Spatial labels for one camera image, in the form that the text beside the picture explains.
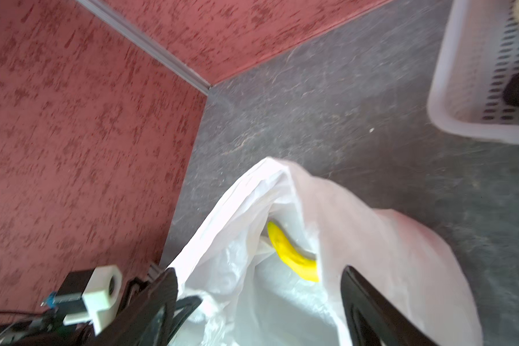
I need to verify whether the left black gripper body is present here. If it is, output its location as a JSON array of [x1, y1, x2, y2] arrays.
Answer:
[[0, 311, 95, 345]]

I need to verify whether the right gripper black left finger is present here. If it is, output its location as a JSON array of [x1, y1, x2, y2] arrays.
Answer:
[[88, 268, 178, 345]]

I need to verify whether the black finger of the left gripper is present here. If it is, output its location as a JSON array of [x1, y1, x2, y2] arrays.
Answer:
[[167, 296, 203, 342]]

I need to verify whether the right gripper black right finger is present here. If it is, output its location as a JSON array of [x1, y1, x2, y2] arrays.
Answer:
[[340, 266, 435, 346]]

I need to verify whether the yellow banana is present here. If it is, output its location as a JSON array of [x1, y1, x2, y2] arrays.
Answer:
[[267, 221, 319, 283]]

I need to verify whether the white plastic bag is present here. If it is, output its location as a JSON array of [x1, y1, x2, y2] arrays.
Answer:
[[172, 158, 483, 345]]

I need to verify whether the white perforated plastic basket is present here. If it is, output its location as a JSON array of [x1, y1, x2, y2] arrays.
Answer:
[[428, 1, 519, 145]]

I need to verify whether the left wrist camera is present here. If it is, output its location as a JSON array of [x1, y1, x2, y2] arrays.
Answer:
[[42, 265, 123, 335]]

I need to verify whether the left aluminium corner post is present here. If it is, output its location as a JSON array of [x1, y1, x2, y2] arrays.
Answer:
[[77, 0, 211, 95]]

